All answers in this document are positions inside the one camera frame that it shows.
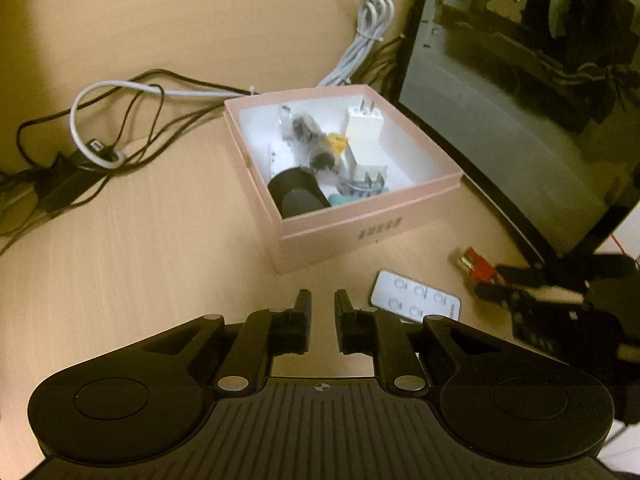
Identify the computer case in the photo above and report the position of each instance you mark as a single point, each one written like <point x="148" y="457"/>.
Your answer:
<point x="538" y="102"/>

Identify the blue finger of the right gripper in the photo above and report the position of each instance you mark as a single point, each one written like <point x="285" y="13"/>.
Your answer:
<point x="568" y="271"/>
<point x="504" y="293"/>

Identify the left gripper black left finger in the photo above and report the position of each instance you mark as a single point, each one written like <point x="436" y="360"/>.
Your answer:
<point x="290" y="328"/>

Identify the black power adapter brick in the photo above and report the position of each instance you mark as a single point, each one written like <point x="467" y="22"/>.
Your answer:
<point x="68" y="178"/>

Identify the teal hand crank tool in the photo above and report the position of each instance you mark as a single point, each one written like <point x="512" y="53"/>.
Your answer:
<point x="348" y="192"/>

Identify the red lighter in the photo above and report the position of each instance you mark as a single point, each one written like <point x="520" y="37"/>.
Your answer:
<point x="478" y="268"/>

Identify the yellow small bottle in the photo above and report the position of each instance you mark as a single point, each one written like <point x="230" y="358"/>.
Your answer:
<point x="338" y="143"/>

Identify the black rounded case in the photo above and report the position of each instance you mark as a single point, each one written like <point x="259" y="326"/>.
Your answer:
<point x="295" y="191"/>

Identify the white charger cube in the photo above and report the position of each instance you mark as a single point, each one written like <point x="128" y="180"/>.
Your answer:
<point x="365" y="160"/>
<point x="364" y="121"/>

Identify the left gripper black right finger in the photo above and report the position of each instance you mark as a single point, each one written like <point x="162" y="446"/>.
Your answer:
<point x="355" y="328"/>

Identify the pink cardboard box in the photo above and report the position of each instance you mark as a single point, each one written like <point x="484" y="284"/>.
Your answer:
<point x="419" y="175"/>

